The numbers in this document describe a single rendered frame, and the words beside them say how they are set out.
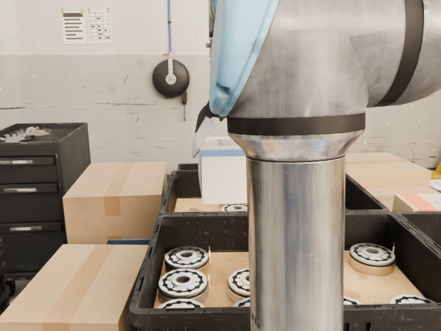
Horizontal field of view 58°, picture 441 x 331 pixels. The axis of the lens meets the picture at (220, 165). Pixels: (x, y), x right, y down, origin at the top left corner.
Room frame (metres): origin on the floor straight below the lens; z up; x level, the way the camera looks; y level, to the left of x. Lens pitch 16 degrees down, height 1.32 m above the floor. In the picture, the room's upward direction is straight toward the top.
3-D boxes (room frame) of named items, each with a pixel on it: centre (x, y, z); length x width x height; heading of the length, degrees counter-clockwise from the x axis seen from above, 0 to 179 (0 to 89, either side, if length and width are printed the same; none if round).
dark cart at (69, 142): (2.22, 1.06, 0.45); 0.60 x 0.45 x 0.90; 5
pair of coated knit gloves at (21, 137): (2.10, 1.12, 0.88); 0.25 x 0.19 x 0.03; 5
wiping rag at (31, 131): (2.33, 1.12, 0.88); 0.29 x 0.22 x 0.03; 5
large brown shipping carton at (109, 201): (1.34, 0.35, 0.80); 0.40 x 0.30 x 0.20; 6
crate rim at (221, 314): (0.73, 0.00, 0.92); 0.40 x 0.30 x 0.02; 2
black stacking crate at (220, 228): (0.73, 0.00, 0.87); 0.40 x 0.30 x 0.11; 2
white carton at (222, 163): (0.80, -0.02, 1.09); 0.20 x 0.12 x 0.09; 5
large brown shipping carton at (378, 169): (1.54, -0.57, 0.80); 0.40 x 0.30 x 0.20; 98
